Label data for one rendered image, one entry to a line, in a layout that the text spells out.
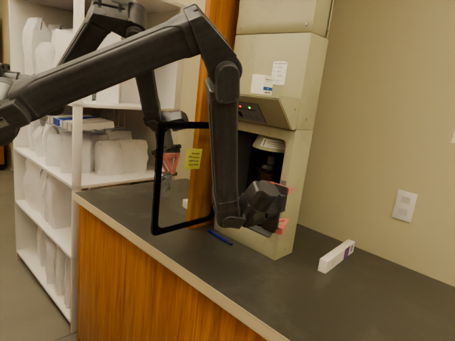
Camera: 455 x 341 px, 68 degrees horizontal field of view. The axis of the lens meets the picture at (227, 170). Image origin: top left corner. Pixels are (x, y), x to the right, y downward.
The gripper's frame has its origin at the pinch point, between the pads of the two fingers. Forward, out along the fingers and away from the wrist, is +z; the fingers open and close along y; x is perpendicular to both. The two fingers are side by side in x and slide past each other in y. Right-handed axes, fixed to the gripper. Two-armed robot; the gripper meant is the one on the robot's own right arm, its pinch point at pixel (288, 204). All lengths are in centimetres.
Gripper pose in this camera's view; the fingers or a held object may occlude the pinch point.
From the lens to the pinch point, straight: 102.2
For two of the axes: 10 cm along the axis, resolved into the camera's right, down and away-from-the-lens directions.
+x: -7.1, -2.4, 6.6
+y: 1.1, -9.7, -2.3
